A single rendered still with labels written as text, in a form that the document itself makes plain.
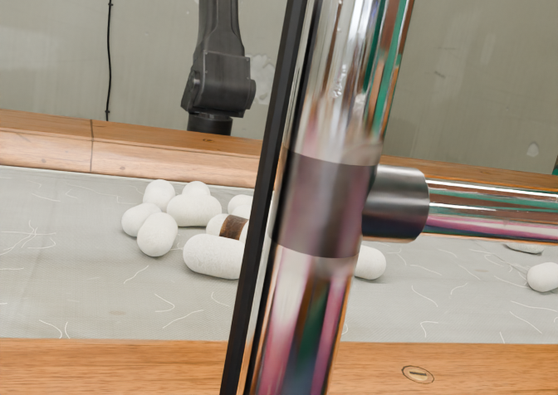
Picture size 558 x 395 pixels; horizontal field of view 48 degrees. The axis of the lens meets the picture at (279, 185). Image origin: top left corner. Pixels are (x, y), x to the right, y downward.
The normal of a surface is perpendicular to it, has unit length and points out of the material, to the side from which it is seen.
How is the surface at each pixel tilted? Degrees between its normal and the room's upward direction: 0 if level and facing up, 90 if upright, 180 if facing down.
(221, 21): 60
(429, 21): 90
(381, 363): 0
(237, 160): 45
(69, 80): 90
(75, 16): 90
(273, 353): 90
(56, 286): 0
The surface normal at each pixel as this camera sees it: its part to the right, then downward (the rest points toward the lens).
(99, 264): 0.18, -0.95
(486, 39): -0.92, -0.07
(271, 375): -0.46, 0.13
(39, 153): 0.33, -0.48
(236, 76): 0.40, -0.23
